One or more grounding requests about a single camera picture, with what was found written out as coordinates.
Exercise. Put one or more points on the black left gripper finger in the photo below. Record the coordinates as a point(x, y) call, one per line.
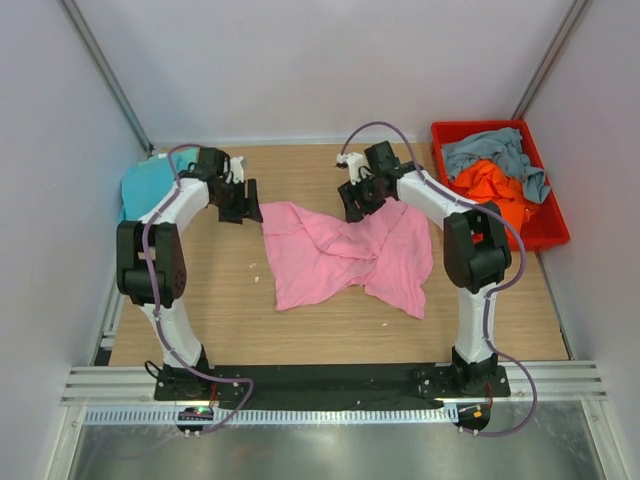
point(253, 211)
point(233, 215)

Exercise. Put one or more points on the aluminium corner post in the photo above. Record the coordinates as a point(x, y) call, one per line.
point(90, 43)
point(567, 28)

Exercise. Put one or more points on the orange t shirt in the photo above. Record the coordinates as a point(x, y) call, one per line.
point(485, 182)

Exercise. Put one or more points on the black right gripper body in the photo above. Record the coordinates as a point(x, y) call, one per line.
point(357, 198)

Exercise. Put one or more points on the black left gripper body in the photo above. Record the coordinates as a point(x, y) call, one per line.
point(240, 201)

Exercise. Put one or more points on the grey-teal t shirt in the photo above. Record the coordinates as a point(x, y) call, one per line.
point(503, 149)

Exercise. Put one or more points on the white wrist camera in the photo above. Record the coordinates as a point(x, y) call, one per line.
point(234, 170)
point(356, 164)

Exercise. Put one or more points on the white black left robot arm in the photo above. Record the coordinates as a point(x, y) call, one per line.
point(151, 271)

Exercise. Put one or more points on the aluminium corner post left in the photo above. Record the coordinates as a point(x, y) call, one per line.
point(90, 43)

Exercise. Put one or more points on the pink t shirt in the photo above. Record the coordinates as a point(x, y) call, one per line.
point(314, 256)

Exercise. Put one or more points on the aluminium corner post right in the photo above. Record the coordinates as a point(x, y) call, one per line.
point(567, 28)

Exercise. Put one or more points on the aluminium front rail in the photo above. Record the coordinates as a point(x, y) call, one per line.
point(554, 380)

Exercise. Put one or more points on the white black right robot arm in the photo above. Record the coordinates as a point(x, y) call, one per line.
point(476, 250)

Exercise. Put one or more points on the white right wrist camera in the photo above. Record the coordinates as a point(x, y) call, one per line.
point(356, 164)

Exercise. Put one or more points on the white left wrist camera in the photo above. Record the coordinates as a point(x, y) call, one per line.
point(234, 170)

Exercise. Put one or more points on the aluminium left side rail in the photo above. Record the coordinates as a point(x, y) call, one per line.
point(110, 320)

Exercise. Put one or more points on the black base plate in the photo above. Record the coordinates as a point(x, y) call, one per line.
point(372, 387)

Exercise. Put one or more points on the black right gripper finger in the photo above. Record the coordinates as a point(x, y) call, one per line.
point(369, 207)
point(351, 207)

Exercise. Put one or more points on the slotted cable duct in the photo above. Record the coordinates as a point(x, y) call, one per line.
point(199, 415)

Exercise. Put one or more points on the aluminium rail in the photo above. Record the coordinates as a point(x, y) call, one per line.
point(554, 380)
point(110, 320)

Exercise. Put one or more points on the folded turquoise t shirt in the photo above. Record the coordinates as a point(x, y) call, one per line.
point(150, 193)

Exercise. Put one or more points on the red plastic bin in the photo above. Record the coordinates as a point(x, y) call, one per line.
point(546, 229)

